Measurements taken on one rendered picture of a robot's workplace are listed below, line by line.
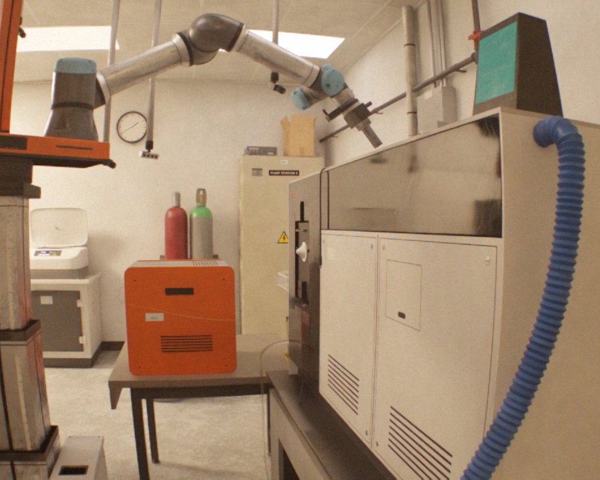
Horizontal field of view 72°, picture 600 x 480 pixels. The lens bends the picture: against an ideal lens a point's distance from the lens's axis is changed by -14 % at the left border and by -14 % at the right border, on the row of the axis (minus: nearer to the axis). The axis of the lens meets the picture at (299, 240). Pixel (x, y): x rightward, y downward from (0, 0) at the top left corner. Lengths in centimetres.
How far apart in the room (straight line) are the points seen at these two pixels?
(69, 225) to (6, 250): 371
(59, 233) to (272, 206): 214
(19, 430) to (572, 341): 114
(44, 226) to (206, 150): 181
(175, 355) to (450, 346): 133
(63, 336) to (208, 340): 273
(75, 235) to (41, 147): 372
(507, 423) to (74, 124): 109
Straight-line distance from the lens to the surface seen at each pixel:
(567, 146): 60
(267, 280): 462
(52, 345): 451
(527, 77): 72
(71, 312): 440
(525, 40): 74
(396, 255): 88
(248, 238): 456
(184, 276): 182
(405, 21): 340
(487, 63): 77
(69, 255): 440
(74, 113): 124
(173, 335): 186
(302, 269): 157
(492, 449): 61
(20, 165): 116
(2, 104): 129
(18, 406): 121
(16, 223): 114
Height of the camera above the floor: 129
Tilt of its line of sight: 2 degrees down
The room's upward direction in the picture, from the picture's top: straight up
